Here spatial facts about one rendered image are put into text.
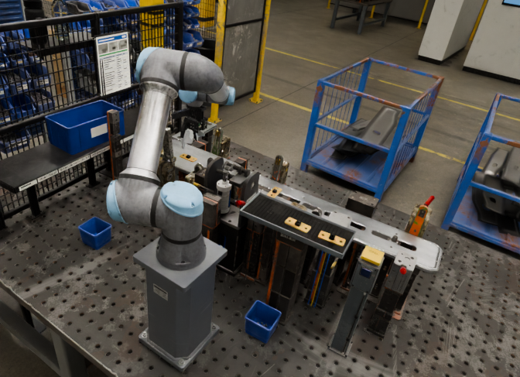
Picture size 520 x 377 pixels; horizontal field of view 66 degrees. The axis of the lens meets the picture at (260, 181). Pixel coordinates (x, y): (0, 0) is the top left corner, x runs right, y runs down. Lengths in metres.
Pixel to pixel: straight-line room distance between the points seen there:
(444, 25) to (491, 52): 1.03
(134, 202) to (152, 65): 0.41
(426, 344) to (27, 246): 1.68
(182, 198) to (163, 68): 0.39
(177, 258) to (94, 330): 0.53
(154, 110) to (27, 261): 0.98
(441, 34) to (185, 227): 8.48
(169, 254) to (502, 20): 8.49
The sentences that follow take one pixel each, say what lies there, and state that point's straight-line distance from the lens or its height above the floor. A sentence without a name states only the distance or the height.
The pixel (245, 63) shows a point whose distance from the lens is 5.05.
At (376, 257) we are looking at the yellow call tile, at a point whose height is 1.16.
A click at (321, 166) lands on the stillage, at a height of 0.19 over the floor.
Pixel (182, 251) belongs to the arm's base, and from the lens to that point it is 1.19.
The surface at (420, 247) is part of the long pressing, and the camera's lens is 1.70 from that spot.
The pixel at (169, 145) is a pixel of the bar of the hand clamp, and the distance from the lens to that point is 1.77.
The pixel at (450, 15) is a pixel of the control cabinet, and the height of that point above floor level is 0.96.
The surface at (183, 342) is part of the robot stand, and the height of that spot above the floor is 0.80.
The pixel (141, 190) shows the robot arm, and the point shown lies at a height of 1.32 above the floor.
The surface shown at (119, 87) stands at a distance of 2.30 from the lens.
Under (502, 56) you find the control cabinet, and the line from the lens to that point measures 9.26.
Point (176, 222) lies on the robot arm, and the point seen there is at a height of 1.26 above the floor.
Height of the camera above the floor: 1.97
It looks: 32 degrees down
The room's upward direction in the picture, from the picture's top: 8 degrees clockwise
